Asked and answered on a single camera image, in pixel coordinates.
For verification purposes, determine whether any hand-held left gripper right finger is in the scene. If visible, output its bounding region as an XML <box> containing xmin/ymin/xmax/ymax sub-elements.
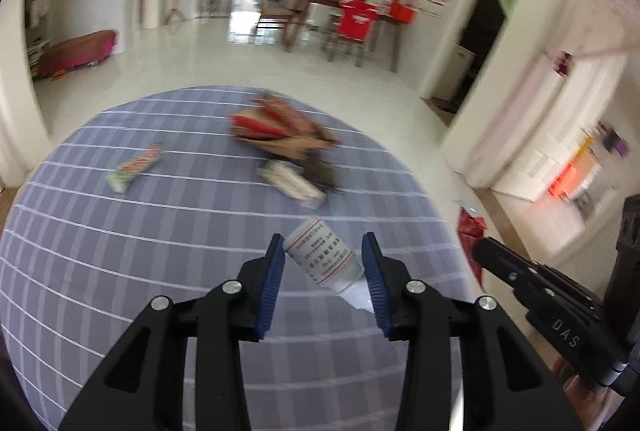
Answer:
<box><xmin>361</xmin><ymin>232</ymin><xmax>583</xmax><ymax>431</ymax></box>

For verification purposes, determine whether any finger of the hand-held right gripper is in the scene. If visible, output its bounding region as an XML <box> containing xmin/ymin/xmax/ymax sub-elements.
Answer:
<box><xmin>472</xmin><ymin>236</ymin><xmax>551</xmax><ymax>299</ymax></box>

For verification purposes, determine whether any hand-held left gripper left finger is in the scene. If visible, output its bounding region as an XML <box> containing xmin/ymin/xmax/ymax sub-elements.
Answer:
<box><xmin>57</xmin><ymin>233</ymin><xmax>287</xmax><ymax>431</ymax></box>

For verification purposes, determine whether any red plastic wrapper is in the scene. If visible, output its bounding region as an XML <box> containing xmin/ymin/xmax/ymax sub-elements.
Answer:
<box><xmin>457</xmin><ymin>207</ymin><xmax>487</xmax><ymax>287</ymax></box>

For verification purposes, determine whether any white plastic bottle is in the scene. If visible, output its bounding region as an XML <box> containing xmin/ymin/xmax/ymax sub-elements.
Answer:
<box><xmin>283</xmin><ymin>217</ymin><xmax>373</xmax><ymax>312</ymax></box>

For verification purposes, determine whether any person's right hand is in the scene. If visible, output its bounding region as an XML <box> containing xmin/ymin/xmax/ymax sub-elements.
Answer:
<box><xmin>549</xmin><ymin>355</ymin><xmax>623</xmax><ymax>431</ymax></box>

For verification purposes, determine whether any orange plastic stool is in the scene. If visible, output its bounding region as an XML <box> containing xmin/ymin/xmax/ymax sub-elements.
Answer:
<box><xmin>547</xmin><ymin>161</ymin><xmax>583</xmax><ymax>202</ymax></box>

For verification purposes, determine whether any white snack packet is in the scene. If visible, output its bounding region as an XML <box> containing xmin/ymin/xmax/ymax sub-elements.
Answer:
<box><xmin>260</xmin><ymin>159</ymin><xmax>327</xmax><ymax>210</ymax></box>

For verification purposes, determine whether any white panel door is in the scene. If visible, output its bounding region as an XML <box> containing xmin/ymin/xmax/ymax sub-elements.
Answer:
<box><xmin>492</xmin><ymin>56</ymin><xmax>626</xmax><ymax>202</ymax></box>

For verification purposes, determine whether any brown paper wrapper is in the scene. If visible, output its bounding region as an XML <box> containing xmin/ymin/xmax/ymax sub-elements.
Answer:
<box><xmin>235</xmin><ymin>131</ymin><xmax>338</xmax><ymax>162</ymax></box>

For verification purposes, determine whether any round table, grey checked tablecloth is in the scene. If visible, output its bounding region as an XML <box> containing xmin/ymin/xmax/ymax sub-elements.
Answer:
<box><xmin>0</xmin><ymin>84</ymin><xmax>481</xmax><ymax>431</ymax></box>

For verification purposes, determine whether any red snack packet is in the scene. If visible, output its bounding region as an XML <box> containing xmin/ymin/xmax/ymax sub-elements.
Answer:
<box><xmin>230</xmin><ymin>95</ymin><xmax>321</xmax><ymax>142</ymax></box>

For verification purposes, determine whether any green and red candy wrapper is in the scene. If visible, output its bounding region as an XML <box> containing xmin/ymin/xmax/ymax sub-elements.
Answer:
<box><xmin>105</xmin><ymin>143</ymin><xmax>166</xmax><ymax>196</ymax></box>

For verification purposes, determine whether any white cabinet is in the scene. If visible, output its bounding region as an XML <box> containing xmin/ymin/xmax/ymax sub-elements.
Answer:
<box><xmin>435</xmin><ymin>46</ymin><xmax>476</xmax><ymax>104</ymax></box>

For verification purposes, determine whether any wooden chair with red cover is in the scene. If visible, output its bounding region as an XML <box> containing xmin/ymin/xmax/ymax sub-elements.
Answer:
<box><xmin>322</xmin><ymin>0</ymin><xmax>378</xmax><ymax>64</ymax></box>

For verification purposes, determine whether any red gift bag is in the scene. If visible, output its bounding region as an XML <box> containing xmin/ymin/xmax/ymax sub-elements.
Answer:
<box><xmin>387</xmin><ymin>0</ymin><xmax>418</xmax><ymax>24</ymax></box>

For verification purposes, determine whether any pink lace curtain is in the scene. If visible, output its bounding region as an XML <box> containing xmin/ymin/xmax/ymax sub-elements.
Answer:
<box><xmin>545</xmin><ymin>0</ymin><xmax>640</xmax><ymax>76</ymax></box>

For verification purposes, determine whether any wooden dining table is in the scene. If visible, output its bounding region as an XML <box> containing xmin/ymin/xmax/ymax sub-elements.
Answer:
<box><xmin>282</xmin><ymin>0</ymin><xmax>406</xmax><ymax>72</ymax></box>

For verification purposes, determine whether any pink bench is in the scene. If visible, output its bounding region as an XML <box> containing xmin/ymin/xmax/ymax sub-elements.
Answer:
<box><xmin>37</xmin><ymin>29</ymin><xmax>119</xmax><ymax>79</ymax></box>

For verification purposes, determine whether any white shelf rack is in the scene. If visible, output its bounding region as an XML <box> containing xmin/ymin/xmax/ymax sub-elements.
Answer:
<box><xmin>25</xmin><ymin>0</ymin><xmax>53</xmax><ymax>66</ymax></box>

